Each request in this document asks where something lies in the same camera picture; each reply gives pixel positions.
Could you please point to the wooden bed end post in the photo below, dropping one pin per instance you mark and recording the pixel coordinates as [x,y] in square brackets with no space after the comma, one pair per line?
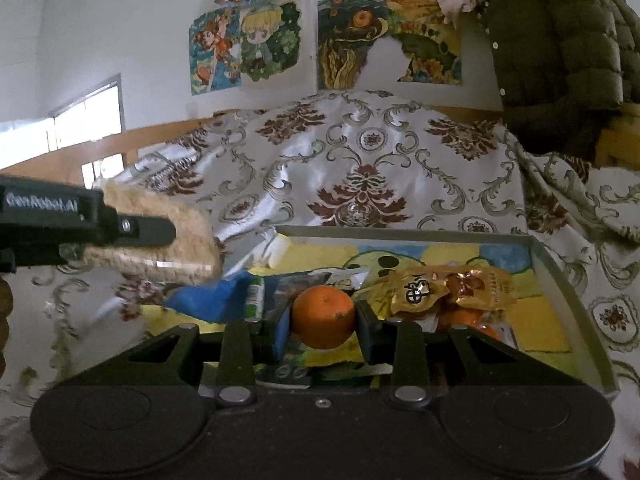
[620,145]

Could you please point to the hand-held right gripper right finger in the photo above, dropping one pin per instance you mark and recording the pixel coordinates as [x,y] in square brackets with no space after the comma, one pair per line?
[363,332]

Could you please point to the green stick snack packet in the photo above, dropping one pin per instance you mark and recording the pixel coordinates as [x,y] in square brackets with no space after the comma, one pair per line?
[255,297]

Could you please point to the golden snack packet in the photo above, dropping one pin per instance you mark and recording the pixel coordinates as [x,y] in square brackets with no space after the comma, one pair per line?
[450,287]

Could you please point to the orange-haired figure wall poster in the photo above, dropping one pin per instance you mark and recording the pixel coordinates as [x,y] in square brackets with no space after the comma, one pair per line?
[215,50]

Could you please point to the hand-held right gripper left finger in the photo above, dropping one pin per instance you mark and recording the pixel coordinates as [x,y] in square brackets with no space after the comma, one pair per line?
[282,332]

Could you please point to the green quilted jacket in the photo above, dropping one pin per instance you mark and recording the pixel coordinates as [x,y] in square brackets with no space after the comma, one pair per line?
[560,50]

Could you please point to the blond figure wall poster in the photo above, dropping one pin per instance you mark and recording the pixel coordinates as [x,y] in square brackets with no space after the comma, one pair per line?
[270,40]

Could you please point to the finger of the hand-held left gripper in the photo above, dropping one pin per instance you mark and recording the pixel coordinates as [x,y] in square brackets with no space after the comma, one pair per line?
[150,232]

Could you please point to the landscape wall poster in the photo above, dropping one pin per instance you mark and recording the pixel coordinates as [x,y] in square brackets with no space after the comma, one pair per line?
[350,40]

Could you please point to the beige bread bun packet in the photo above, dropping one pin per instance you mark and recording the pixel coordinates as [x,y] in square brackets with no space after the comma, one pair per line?
[170,265]

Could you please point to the wooden bed side rail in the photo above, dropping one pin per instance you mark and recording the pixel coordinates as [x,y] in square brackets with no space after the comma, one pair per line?
[100,147]

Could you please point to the orange red snack packet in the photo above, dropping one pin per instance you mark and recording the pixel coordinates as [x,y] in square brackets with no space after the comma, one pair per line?
[470,322]

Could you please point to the orange fruit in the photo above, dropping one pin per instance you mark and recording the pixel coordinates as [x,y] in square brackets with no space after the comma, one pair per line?
[322,316]

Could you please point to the floral printed blanket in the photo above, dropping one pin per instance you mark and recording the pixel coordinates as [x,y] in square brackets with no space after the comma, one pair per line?
[360,160]

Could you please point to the grey metal tray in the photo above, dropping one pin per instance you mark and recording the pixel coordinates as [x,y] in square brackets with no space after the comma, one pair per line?
[575,310]

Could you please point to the cartoon print sheet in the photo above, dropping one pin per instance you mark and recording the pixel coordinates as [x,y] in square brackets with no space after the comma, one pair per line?
[540,320]

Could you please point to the window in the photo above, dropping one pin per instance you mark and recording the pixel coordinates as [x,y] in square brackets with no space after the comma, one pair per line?
[85,115]

